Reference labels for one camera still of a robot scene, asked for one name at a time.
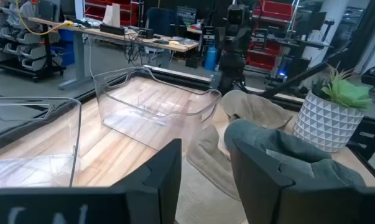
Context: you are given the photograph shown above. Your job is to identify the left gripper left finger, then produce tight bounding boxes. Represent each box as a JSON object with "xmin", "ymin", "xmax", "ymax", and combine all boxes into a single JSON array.
[{"xmin": 111, "ymin": 138, "xmax": 183, "ymax": 224}]

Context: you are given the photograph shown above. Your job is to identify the blue bottle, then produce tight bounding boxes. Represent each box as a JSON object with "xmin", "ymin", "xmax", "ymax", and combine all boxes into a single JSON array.
[{"xmin": 204, "ymin": 45, "xmax": 218, "ymax": 72}]

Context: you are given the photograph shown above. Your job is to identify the dark blue chair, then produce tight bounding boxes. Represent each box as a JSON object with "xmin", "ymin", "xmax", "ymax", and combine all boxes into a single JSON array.
[{"xmin": 146, "ymin": 7, "xmax": 179, "ymax": 37}]

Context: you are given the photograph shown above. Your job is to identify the yellow cable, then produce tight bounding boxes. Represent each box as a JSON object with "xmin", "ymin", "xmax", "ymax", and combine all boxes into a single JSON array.
[{"xmin": 14, "ymin": 0, "xmax": 75, "ymax": 36}]

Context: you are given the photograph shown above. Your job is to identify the blue plastic bin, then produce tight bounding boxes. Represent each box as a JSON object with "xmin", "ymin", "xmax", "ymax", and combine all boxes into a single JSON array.
[{"xmin": 50, "ymin": 29, "xmax": 76, "ymax": 67}]

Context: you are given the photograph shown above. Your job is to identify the black power strip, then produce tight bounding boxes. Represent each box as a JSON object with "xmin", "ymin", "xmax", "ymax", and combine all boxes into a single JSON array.
[{"xmin": 99, "ymin": 24, "xmax": 126, "ymax": 36}]

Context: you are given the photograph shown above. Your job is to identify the wooden desk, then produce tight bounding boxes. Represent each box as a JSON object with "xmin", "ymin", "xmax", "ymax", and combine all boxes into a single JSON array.
[{"xmin": 27, "ymin": 17, "xmax": 200, "ymax": 91}]

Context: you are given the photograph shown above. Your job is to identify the grey storage bin rack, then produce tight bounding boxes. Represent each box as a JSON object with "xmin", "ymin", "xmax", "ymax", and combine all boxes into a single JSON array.
[{"xmin": 0, "ymin": 0, "xmax": 66, "ymax": 82}]

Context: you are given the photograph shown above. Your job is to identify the black desk cables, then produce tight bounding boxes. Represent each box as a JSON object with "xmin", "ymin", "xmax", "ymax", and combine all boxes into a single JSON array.
[{"xmin": 123, "ymin": 30, "xmax": 144, "ymax": 66}]

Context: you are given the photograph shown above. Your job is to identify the black floor box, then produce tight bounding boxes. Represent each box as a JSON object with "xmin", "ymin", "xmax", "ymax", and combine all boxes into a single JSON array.
[{"xmin": 185, "ymin": 55, "xmax": 201, "ymax": 69}]

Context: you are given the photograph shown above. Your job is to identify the white paper bag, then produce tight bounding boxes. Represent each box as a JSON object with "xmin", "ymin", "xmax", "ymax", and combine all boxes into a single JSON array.
[{"xmin": 102, "ymin": 2, "xmax": 121, "ymax": 28}]

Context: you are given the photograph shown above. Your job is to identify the dark grey fabric hat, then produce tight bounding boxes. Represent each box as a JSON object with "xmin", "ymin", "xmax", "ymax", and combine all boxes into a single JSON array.
[{"xmin": 223, "ymin": 118, "xmax": 368, "ymax": 189}]

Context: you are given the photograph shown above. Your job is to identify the black diagonal frame strut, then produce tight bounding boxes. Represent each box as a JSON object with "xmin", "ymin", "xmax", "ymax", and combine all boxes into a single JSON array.
[{"xmin": 261, "ymin": 49, "xmax": 351, "ymax": 98}]

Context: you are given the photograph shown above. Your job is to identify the green plant in white pot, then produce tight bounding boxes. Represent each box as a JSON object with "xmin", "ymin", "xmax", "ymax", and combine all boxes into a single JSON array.
[{"xmin": 292, "ymin": 62, "xmax": 374, "ymax": 154}]

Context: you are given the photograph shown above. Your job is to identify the red bin shelf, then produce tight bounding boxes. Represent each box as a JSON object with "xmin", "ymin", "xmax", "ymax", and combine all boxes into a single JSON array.
[
  {"xmin": 83, "ymin": 0, "xmax": 139, "ymax": 27},
  {"xmin": 245, "ymin": 0, "xmax": 294, "ymax": 72}
]

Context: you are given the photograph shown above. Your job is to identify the beige fabric bucket hat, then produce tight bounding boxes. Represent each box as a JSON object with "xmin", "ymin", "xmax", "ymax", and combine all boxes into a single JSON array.
[{"xmin": 186, "ymin": 89, "xmax": 294, "ymax": 202}]

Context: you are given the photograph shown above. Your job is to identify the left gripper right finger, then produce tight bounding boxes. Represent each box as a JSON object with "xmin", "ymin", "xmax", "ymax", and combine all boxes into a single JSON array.
[{"xmin": 229, "ymin": 144, "xmax": 296, "ymax": 224}]

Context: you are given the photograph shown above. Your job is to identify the clear plastic bin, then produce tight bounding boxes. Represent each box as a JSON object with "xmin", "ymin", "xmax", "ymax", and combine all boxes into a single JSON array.
[
  {"xmin": 93, "ymin": 66, "xmax": 223, "ymax": 154},
  {"xmin": 0, "ymin": 96, "xmax": 82, "ymax": 191}
]

